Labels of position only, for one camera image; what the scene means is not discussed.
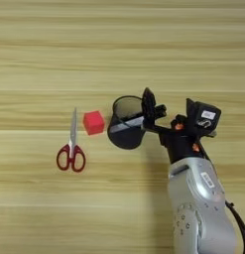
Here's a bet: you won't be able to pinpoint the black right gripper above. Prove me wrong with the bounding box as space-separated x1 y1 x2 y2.
141 86 205 166

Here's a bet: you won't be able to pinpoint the white marker with black cap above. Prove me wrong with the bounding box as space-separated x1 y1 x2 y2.
108 104 168 134

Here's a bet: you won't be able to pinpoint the black mesh pen cup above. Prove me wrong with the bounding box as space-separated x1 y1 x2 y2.
106 95 148 151

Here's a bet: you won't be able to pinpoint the small black box white label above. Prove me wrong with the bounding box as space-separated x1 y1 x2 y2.
185 97 222 139

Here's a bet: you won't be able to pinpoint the red cube block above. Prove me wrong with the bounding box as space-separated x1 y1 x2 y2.
82 110 106 136

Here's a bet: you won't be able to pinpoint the red handled scissors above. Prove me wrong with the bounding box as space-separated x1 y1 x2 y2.
56 107 86 174

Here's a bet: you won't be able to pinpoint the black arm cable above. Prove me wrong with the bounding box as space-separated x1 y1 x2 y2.
225 199 245 247

